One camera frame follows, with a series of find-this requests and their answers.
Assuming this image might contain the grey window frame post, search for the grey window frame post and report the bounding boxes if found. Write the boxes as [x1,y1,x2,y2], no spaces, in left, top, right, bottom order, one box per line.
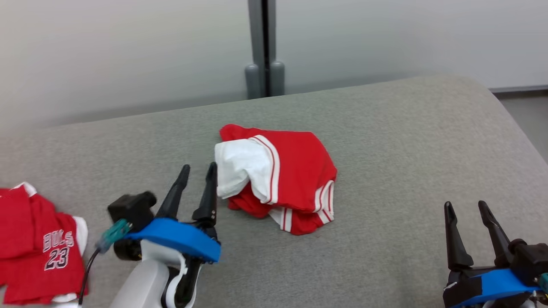
[247,0,277,98]

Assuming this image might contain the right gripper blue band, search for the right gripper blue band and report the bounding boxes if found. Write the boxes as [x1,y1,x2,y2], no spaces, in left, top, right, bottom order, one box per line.
[442,200,542,308]

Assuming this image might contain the dark grey floor rail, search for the dark grey floor rail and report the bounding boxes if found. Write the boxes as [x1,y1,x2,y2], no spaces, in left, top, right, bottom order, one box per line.
[489,85,548,94]

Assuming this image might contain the red jersey white striped trim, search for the red jersey white striped trim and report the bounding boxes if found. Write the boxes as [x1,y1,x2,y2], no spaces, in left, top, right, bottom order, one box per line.
[214,124,338,236]

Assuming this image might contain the red Bulls 23 jersey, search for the red Bulls 23 jersey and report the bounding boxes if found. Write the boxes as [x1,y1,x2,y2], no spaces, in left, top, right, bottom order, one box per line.
[0,182,89,305]

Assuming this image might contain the grey cylinder post foot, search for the grey cylinder post foot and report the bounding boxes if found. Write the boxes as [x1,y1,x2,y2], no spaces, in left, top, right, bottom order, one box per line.
[270,60,286,97]
[244,63,261,100]

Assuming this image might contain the black left cable teal plug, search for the black left cable teal plug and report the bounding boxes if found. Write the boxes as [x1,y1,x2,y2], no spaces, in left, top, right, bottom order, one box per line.
[78,218,132,306]

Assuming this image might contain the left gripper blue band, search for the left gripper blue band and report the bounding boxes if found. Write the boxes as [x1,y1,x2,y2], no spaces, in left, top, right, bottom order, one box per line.
[124,162,222,308]

